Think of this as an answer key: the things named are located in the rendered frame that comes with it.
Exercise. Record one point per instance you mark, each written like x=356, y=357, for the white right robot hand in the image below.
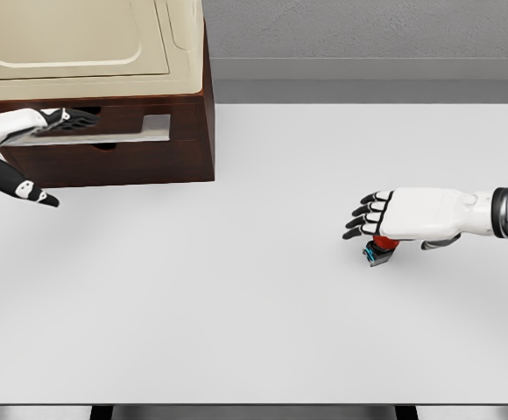
x=420, y=212

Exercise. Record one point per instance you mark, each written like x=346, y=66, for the dark brown wooden cabinet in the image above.
x=192, y=131

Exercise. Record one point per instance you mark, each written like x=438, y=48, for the beige cabinet top unit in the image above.
x=83, y=44

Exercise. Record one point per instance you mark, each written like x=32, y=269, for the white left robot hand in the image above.
x=4, y=124

